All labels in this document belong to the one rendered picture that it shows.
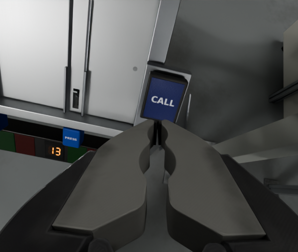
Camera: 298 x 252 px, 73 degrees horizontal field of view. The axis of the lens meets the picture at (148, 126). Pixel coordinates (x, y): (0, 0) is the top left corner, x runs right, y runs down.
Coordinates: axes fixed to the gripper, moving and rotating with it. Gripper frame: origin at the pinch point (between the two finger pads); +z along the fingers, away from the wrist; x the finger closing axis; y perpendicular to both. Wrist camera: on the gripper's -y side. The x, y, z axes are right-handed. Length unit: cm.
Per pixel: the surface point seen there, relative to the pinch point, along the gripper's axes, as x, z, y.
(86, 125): -8.9, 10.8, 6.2
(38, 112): -14.8, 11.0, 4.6
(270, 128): 24.5, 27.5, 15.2
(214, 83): 33, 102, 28
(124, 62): -4.0, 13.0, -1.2
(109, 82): -6.1, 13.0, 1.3
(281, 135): 24.6, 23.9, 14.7
